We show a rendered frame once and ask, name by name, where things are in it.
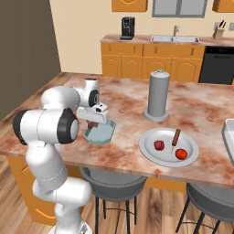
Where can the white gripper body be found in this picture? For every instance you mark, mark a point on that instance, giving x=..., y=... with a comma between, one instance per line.
x=91, y=114

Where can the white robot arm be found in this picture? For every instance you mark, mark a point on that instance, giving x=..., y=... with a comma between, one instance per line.
x=45, y=158

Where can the dark red cooked meat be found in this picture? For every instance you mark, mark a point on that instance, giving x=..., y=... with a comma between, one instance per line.
x=91, y=124

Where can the teal tupperware container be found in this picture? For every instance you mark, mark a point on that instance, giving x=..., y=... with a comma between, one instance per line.
x=102, y=134

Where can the large grey plate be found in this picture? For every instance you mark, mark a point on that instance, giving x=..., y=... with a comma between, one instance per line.
x=166, y=158

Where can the white tupperware container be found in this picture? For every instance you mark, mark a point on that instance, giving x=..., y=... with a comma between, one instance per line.
x=229, y=137

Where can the grey paper towel holder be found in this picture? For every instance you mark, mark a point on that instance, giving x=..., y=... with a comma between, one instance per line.
x=158, y=94

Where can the red bell pepper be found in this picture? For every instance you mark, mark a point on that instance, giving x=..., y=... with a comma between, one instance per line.
x=159, y=145

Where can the grey bar stool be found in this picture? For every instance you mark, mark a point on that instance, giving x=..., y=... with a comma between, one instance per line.
x=119, y=184
x=213, y=201

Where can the orange base cupboards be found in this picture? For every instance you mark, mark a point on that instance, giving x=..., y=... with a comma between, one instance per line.
x=152, y=62

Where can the brown sausage on skewer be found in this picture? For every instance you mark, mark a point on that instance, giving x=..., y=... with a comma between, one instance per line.
x=176, y=137

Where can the black coffee machine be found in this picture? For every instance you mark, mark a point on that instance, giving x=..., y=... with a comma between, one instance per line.
x=128, y=28

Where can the red tomato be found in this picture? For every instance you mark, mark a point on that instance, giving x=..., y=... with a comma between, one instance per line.
x=181, y=154

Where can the orange island cabinet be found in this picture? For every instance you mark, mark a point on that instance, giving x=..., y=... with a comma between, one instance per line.
x=23, y=186

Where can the grey sink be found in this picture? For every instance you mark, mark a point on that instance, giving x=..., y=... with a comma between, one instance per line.
x=175, y=39

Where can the grey tap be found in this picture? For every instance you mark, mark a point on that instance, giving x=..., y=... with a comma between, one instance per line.
x=175, y=30

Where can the black dishwasher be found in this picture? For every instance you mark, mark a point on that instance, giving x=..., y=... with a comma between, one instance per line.
x=217, y=65

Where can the grey framed window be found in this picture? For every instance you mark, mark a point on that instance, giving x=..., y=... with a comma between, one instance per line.
x=179, y=7

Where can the wooden knife block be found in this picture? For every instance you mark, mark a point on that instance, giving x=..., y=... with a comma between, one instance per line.
x=218, y=32

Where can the orange wall cupboard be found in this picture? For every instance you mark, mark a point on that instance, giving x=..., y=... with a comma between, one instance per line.
x=224, y=5
x=129, y=5

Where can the white wall socket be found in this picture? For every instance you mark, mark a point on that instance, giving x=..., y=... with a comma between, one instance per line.
x=231, y=26

